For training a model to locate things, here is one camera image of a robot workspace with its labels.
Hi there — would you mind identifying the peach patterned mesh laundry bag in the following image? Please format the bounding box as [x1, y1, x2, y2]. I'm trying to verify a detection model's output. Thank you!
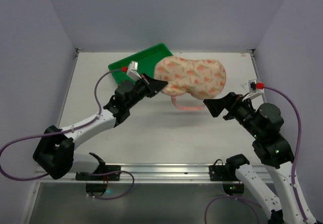
[153, 55, 227, 111]

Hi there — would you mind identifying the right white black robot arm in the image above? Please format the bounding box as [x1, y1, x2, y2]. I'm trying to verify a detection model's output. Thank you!
[204, 92, 318, 223]

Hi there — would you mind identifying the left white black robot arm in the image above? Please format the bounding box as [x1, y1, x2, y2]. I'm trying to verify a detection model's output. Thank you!
[33, 74, 168, 180]

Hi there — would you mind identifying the green plastic tray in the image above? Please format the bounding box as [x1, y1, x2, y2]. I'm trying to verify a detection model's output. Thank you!
[107, 43, 174, 86]

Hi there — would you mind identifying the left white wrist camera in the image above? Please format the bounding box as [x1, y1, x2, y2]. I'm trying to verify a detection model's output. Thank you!
[126, 61, 141, 82]

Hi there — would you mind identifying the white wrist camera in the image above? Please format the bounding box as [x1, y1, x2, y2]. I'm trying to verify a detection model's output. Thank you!
[243, 79, 264, 101]
[126, 61, 141, 82]

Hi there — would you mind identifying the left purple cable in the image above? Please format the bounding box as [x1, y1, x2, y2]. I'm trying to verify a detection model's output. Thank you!
[0, 67, 135, 200]

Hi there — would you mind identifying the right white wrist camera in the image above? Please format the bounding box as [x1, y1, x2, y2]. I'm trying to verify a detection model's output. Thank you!
[243, 79, 264, 101]

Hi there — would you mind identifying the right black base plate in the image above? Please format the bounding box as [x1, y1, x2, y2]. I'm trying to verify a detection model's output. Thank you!
[208, 159, 238, 182]

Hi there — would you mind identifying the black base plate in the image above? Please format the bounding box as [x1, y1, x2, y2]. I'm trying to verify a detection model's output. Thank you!
[75, 165, 121, 181]
[208, 159, 238, 182]

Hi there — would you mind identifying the aluminium mounting rail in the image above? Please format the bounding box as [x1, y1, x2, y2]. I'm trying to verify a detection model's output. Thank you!
[31, 162, 299, 184]

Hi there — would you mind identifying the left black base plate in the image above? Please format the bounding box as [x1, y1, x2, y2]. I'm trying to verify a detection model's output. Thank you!
[75, 165, 121, 181]

